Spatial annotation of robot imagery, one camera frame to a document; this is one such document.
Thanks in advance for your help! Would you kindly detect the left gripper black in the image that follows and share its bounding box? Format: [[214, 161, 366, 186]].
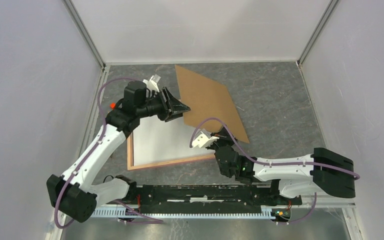
[[136, 86, 191, 123]]

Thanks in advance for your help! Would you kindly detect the brown cardboard backing board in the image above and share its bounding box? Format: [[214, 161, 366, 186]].
[[175, 65, 250, 143]]

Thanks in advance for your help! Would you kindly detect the blue sea photo print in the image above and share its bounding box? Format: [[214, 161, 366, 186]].
[[131, 116, 214, 165]]

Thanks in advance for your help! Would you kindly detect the pink wooden picture frame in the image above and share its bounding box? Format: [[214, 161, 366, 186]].
[[126, 134, 215, 171]]

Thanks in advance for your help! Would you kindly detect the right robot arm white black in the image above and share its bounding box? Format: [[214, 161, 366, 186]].
[[193, 127, 359, 204]]

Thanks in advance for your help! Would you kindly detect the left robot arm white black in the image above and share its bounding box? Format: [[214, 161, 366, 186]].
[[46, 78, 191, 229]]

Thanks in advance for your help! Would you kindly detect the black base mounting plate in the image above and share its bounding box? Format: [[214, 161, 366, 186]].
[[121, 184, 303, 214]]

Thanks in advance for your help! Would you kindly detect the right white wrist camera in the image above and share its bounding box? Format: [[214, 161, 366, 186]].
[[190, 130, 219, 148]]

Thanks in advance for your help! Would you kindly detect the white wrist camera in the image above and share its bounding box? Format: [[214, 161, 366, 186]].
[[142, 74, 161, 93], [190, 130, 219, 148]]

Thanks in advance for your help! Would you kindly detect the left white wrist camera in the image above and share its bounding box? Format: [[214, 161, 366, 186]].
[[142, 74, 161, 93]]

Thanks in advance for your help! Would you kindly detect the white slotted cable duct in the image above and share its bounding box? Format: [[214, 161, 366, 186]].
[[90, 205, 275, 220]]

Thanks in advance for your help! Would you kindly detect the aluminium rail frame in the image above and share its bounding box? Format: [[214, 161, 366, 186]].
[[51, 0, 112, 240]]

